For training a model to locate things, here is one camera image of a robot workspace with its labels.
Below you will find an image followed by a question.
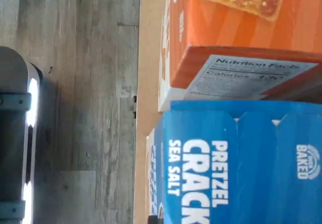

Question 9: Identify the orange white pretzel crackers box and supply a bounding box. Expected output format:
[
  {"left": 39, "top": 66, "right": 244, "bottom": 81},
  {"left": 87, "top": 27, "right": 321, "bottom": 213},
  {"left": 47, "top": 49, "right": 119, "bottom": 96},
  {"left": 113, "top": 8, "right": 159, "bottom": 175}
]
[{"left": 157, "top": 0, "right": 322, "bottom": 112}]

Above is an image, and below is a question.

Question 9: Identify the tan wooden shelf board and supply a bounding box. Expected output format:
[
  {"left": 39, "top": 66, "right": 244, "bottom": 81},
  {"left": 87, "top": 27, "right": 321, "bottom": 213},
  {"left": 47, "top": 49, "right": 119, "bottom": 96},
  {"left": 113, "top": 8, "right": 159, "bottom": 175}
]
[{"left": 132, "top": 0, "right": 174, "bottom": 224}]

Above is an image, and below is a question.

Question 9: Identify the blue white pretzel crackers box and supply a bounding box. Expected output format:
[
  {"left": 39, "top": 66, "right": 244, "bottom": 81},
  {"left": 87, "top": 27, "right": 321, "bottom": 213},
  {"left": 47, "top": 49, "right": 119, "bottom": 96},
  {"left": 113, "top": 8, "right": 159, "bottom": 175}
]
[{"left": 146, "top": 100, "right": 322, "bottom": 224}]

